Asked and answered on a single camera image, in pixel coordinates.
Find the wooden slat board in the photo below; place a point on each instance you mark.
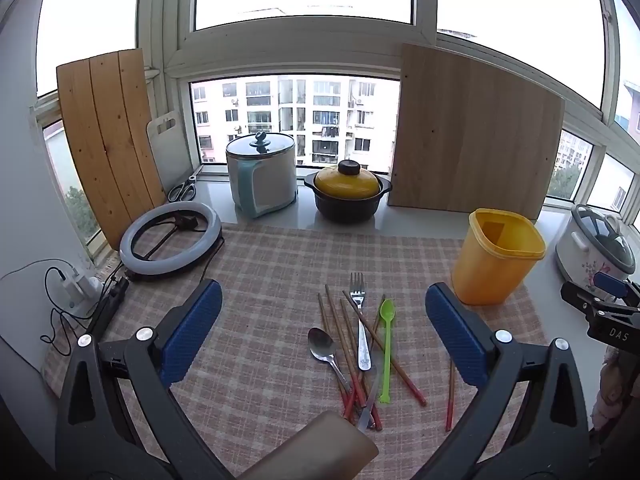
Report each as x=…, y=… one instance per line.
x=107, y=135

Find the green plastic spoon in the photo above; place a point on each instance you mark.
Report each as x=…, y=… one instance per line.
x=386, y=355

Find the brown rounded object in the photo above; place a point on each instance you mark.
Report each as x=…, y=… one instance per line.
x=310, y=452

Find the wooden chopsticks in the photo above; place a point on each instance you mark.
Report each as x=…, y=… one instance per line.
x=381, y=307
x=348, y=330

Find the black casserole pot yellow lid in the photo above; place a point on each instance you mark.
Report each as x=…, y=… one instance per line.
x=347, y=182

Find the silver metal knife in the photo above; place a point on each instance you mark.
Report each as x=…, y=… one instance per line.
x=371, y=400

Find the white plastic cutting board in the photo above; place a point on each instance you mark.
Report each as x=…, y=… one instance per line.
x=167, y=155

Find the large light wooden board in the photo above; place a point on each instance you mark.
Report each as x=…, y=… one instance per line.
x=475, y=135

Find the metal spoon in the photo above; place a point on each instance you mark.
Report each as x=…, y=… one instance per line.
x=321, y=345

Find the black tripod stand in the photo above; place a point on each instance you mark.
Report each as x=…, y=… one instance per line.
x=111, y=302

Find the white floral rice cooker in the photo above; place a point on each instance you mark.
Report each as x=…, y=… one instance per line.
x=575, y=255

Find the checked table mat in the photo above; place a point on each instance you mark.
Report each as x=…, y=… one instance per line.
x=270, y=280

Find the white window frame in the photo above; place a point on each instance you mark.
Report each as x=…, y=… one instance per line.
x=300, y=52

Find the metal fork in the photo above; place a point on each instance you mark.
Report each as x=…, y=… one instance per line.
x=361, y=330

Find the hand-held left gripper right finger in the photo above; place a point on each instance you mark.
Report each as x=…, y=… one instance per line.
x=455, y=340

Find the white power strip with plugs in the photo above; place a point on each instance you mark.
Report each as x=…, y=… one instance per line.
x=80, y=287

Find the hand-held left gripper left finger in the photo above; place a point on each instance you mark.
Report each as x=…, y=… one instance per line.
x=192, y=330

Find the person's right forearm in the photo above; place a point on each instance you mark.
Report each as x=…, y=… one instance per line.
x=612, y=390

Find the yellow plastic container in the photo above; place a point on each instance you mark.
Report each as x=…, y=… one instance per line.
x=485, y=270

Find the white electric pot glass lid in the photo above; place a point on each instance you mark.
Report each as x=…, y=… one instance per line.
x=272, y=175

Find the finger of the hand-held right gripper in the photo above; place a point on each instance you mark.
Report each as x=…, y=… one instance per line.
x=582, y=297
x=610, y=281

